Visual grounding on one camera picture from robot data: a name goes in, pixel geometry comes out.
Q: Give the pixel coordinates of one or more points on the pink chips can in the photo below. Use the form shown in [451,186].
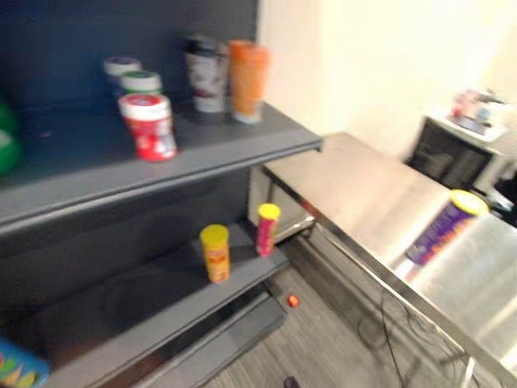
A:
[266,230]

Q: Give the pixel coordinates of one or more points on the yellow chips can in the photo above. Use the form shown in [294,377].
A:
[217,253]

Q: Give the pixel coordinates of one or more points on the orange chips can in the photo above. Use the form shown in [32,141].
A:
[247,81]

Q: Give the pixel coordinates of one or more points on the red gum bottle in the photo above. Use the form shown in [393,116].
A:
[150,127]

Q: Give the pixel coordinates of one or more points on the white chips can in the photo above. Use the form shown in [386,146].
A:
[207,77]

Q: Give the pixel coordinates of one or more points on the dark grey shelf unit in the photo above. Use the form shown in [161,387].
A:
[101,194]

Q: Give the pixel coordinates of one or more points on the green gum bottle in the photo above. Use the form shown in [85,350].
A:
[140,82]

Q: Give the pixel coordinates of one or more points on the purple chips can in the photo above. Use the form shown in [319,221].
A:
[442,232]

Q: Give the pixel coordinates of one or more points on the purple gum bottle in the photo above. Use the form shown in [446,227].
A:
[119,68]

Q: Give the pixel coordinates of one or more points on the small orange floor object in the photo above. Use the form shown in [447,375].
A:
[292,300]

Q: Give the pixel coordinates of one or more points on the stainless steel counter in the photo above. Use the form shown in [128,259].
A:
[404,226]

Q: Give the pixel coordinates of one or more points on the items on microwave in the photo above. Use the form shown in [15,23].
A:
[478,111]

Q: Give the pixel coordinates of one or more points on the green round package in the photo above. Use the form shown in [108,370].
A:
[7,139]

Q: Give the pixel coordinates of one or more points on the blue snack box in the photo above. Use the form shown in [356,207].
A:
[18,368]

